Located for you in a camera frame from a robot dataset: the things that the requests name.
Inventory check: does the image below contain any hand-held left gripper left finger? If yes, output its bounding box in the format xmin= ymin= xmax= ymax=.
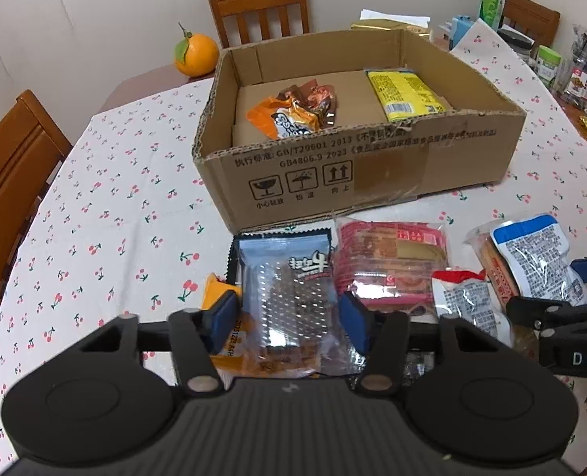
xmin=75 ymin=290 xmax=239 ymax=397

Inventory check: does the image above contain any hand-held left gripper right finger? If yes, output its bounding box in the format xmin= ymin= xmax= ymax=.
xmin=338 ymin=292 xmax=509 ymax=392

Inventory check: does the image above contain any orange snack packet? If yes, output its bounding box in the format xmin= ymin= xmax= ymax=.
xmin=201 ymin=273 xmax=319 ymax=378

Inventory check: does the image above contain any blue and white snack packet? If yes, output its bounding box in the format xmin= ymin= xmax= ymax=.
xmin=489 ymin=214 xmax=587 ymax=308

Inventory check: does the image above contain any blue and silver snack packet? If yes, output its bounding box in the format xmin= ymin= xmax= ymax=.
xmin=236 ymin=235 xmax=336 ymax=358

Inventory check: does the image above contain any pink-red snack packet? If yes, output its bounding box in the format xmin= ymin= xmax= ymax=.
xmin=333 ymin=215 xmax=451 ymax=311

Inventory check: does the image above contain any small white and red packet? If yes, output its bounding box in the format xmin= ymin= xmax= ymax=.
xmin=431 ymin=269 xmax=514 ymax=348

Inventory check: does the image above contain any cardboard box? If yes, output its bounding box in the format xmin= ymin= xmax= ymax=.
xmin=191 ymin=29 xmax=528 ymax=235

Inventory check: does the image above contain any cherry print tablecloth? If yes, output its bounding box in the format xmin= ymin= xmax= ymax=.
xmin=0 ymin=19 xmax=587 ymax=476

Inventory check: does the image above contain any clear jar of sachets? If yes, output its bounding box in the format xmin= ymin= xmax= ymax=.
xmin=553 ymin=24 xmax=587 ymax=110

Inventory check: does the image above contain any orange packet with black lettering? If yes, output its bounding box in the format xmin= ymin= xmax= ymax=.
xmin=245 ymin=96 xmax=324 ymax=140

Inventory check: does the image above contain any jar with green lid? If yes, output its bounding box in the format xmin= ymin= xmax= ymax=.
xmin=535 ymin=46 xmax=562 ymax=91

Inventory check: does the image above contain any brown foil snack packet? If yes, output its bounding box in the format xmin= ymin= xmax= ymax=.
xmin=277 ymin=78 xmax=340 ymax=129

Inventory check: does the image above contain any yellow snack packet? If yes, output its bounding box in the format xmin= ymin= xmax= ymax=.
xmin=365 ymin=68 xmax=450 ymax=122

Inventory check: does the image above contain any jar with dark lid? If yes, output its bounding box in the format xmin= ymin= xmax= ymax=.
xmin=497 ymin=29 xmax=534 ymax=64

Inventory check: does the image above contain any orange fruit with leaves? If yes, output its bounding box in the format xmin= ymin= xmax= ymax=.
xmin=174 ymin=24 xmax=221 ymax=79

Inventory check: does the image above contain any light blue box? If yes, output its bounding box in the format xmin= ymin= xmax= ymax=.
xmin=451 ymin=15 xmax=475 ymax=50

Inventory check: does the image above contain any green and white carton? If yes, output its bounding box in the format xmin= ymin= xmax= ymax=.
xmin=467 ymin=0 xmax=506 ymax=31

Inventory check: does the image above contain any white paper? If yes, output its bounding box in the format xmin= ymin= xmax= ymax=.
xmin=358 ymin=9 xmax=430 ymax=28

